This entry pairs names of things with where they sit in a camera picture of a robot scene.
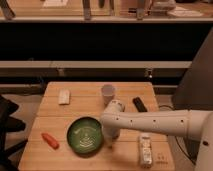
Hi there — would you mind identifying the orange carrot toy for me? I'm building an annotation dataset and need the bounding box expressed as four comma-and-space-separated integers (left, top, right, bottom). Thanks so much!
41, 133, 59, 149

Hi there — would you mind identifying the black office chair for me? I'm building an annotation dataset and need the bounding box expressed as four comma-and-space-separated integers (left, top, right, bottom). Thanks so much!
0, 96, 27, 171

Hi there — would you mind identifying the black cable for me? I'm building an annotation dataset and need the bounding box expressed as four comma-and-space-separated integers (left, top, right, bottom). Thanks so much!
158, 104, 198, 166

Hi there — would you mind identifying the white plastic bottle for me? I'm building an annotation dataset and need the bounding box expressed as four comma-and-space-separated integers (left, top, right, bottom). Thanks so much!
139, 133, 153, 168

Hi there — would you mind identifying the white rectangular block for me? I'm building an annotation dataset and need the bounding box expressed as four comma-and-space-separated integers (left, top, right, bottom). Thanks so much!
58, 90, 70, 105

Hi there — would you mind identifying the black remote control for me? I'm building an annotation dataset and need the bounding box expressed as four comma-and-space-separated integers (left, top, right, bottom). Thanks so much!
133, 97, 147, 112

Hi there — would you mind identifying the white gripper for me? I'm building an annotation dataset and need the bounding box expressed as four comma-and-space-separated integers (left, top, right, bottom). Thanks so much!
103, 127, 120, 148

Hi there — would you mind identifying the white paper cup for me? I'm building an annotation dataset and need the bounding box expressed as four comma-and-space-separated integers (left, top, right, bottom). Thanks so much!
101, 84, 115, 105

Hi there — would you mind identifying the green ceramic bowl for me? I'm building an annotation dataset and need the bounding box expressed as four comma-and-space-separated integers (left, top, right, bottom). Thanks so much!
66, 117, 103, 155

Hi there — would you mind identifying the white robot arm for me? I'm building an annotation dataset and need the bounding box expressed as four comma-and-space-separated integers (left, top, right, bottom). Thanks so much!
100, 100, 213, 171

